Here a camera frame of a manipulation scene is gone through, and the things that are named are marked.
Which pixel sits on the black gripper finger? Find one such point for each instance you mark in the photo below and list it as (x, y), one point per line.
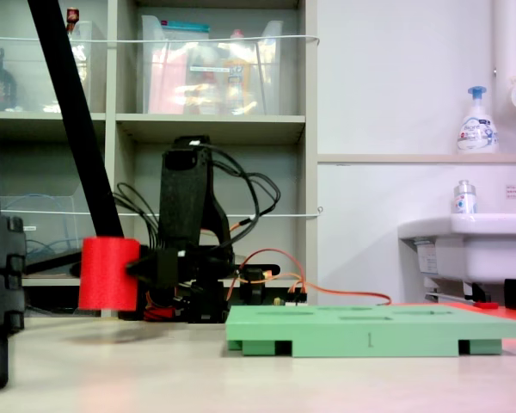
(146, 267)

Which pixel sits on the red cylinder block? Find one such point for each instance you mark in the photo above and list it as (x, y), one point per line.
(105, 275)

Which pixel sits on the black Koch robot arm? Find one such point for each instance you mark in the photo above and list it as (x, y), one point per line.
(182, 202)

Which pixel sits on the green shape hole board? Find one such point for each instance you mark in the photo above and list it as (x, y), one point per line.
(327, 335)

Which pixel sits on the thin black tripod strut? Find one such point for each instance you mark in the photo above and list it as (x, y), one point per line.
(51, 262)

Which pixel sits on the small circuit board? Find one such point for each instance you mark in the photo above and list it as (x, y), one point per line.
(299, 300)

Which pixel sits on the beige shelf unit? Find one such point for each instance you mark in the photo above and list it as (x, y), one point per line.
(210, 129)

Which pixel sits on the thick black tripod leg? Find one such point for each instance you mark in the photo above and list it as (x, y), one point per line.
(69, 107)

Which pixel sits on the pink pouch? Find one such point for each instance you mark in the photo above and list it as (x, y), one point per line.
(167, 86)

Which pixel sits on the spray bottle with pink cap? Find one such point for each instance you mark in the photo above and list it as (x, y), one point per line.
(237, 73)

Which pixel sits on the small clear storage bin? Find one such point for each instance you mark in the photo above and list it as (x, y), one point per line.
(88, 64)

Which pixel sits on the large clear storage bin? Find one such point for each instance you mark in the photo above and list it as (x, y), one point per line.
(275, 64)

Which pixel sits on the dark glass bottle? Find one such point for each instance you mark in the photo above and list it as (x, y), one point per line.
(3, 86)

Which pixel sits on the clear bag with blue strip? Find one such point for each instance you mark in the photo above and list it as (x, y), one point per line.
(185, 27)

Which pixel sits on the brown bottle with red cap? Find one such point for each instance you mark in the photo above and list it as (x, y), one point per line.
(72, 17)

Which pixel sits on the small bottle with silver cap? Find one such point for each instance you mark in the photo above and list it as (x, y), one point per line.
(464, 202)

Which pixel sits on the small red piece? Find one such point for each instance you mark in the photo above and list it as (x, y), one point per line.
(486, 305)

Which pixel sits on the white sink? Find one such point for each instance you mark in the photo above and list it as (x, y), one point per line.
(490, 249)

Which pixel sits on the white soap pump bottle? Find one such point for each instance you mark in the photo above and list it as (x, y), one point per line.
(477, 133)

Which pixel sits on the red printed base mount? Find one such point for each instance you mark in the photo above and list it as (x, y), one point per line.
(163, 314)

